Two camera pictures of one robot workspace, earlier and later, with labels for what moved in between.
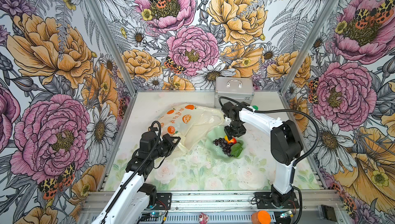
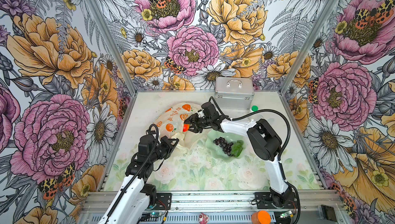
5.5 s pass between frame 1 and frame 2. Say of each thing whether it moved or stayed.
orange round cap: stayed
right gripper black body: moved
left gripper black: stayed
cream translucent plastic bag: stayed
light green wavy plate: stayed
